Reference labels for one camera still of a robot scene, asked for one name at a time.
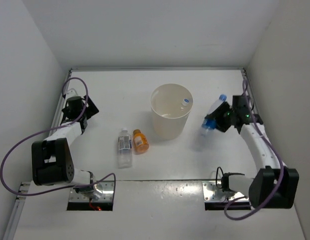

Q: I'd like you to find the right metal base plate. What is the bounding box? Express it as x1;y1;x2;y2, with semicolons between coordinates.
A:
202;180;248;203

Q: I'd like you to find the clear bottle blue label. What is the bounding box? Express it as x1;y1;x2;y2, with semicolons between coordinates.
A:
200;94;227;137

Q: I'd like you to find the metal base plate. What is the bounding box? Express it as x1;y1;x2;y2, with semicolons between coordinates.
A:
202;180;248;203
69;181;114;203

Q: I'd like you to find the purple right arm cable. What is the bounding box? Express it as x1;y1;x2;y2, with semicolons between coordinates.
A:
223;78;285;221

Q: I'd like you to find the orange plastic bottle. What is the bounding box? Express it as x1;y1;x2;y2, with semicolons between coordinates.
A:
133;129;149;154

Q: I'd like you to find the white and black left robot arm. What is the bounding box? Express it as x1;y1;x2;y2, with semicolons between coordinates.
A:
32;88;99;192

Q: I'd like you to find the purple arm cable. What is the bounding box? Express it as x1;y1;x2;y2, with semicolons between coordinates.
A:
223;78;285;221
0;76;117;196

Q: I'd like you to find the clear unlabelled plastic bottle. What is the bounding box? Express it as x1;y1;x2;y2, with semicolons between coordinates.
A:
167;98;191;118

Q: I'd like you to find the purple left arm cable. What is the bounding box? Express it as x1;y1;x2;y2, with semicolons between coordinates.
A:
0;76;117;196

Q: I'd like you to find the left aluminium frame rail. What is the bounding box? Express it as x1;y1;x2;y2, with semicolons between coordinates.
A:
0;70;72;240

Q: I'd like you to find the clear bottle white label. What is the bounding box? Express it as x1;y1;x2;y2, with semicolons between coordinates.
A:
118;128;132;169

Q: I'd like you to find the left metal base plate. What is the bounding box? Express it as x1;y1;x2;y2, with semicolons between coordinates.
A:
69;181;114;203

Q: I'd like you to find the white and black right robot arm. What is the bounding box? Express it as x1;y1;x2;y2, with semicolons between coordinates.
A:
202;94;299;209

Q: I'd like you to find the black right base cable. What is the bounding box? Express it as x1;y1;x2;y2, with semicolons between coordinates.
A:
215;166;227;191

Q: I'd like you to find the cream plastic bin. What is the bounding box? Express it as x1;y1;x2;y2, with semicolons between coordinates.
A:
150;83;193;140

